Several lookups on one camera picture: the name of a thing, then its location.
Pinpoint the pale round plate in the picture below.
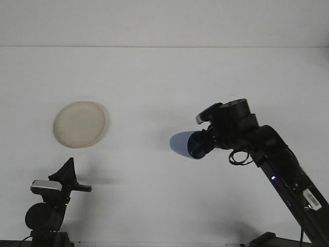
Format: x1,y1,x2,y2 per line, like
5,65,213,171
53,101,110,149

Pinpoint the pale blue cup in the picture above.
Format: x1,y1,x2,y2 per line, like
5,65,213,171
169,130,208,160

